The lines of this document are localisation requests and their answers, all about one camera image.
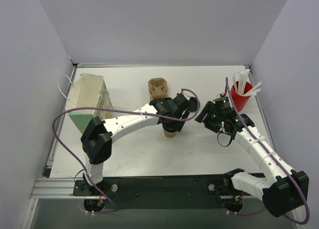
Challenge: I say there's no brown paper coffee cup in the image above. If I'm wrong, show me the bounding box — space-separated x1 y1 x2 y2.
163 130 177 138

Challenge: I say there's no black plastic cup lid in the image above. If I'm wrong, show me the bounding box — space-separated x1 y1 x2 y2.
162 121 185 132

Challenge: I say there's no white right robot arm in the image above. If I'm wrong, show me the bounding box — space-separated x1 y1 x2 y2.
195 97 309 217

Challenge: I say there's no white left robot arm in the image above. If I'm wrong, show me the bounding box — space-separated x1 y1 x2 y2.
81 93 200 195

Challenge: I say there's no green paper takeout bag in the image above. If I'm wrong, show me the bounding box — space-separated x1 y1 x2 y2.
62 73 113 133

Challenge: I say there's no red straw holder cup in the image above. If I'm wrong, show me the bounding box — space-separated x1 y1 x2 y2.
230 82 253 112

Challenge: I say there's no brown pulp cup carrier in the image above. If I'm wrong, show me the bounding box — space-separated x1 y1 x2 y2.
148 78 169 101

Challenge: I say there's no white wrapped straws bundle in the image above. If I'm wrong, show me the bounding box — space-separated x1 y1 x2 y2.
232 69 262 97

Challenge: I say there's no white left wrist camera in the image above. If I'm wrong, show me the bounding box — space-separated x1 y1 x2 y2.
176 90 196 101

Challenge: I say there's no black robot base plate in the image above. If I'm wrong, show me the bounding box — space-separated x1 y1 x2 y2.
72 174 246 212

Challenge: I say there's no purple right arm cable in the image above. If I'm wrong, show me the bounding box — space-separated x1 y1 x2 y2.
225 77 310 225

